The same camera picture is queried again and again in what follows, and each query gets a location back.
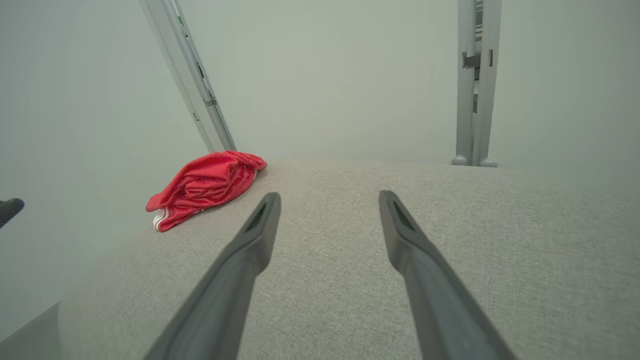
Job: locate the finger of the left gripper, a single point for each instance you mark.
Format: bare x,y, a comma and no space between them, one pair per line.
9,211

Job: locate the red white basketball jersey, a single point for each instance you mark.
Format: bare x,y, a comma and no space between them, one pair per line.
205,187

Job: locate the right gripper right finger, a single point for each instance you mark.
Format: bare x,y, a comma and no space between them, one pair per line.
440,310

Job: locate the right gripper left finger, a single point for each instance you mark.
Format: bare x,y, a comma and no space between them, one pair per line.
220,300

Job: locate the grey partition post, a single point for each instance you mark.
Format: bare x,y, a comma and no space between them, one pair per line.
487,100
464,100
195,75

